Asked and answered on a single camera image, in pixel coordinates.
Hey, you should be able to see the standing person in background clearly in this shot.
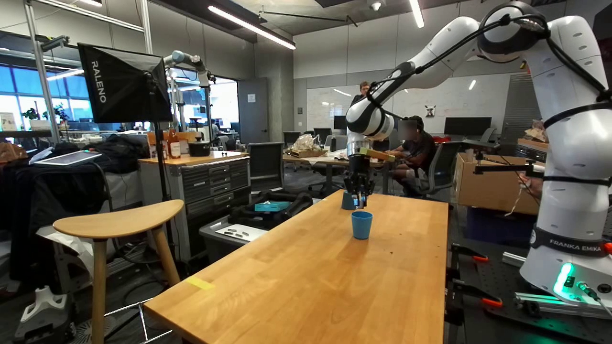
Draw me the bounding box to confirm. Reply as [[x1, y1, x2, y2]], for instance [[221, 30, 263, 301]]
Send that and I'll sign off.
[[358, 79, 372, 97]]

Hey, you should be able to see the right orange black clamp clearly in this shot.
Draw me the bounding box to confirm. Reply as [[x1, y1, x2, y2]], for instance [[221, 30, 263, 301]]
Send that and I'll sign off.
[[446, 278, 506, 313]]

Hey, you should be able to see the orange black clamp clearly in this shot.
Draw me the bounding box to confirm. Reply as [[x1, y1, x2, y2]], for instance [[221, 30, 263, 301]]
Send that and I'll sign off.
[[450, 242, 490, 267], [446, 278, 506, 313]]

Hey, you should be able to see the black softbox light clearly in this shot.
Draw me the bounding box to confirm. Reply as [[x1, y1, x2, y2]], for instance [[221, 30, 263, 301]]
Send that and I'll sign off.
[[77, 43, 173, 121]]

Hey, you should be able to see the light blue cup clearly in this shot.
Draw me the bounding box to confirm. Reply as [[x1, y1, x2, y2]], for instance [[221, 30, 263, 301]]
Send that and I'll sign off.
[[353, 209, 374, 240]]

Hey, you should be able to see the yellow tape piece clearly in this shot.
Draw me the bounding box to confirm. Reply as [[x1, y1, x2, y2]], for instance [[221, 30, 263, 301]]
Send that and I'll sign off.
[[186, 276, 215, 290]]

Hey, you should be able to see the dark blue cup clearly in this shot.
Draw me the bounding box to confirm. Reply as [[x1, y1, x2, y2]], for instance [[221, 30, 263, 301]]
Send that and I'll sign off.
[[341, 190, 356, 209]]

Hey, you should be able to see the cardboard box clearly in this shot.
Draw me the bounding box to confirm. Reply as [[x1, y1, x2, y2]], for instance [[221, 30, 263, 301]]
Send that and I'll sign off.
[[454, 152, 540, 213]]

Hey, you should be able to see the wooden stool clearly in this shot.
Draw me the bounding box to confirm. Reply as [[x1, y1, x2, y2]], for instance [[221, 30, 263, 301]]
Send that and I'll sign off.
[[52, 196, 188, 344]]

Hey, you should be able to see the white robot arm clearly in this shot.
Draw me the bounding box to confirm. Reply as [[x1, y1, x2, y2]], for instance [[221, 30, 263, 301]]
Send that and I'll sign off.
[[349, 0, 612, 305]]

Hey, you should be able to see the grey drawer cabinet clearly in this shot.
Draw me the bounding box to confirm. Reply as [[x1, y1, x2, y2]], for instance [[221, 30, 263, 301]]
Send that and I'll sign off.
[[140, 150, 251, 261]]

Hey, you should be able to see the seated person in black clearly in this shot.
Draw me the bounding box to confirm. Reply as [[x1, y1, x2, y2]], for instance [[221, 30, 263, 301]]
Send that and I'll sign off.
[[391, 114, 437, 196]]

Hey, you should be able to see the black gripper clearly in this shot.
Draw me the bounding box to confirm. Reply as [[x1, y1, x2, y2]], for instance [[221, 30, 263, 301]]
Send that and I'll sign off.
[[345, 152, 375, 196]]

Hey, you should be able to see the left orange black clamp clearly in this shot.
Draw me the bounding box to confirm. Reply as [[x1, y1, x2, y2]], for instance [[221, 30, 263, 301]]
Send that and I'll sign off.
[[450, 242, 490, 267]]

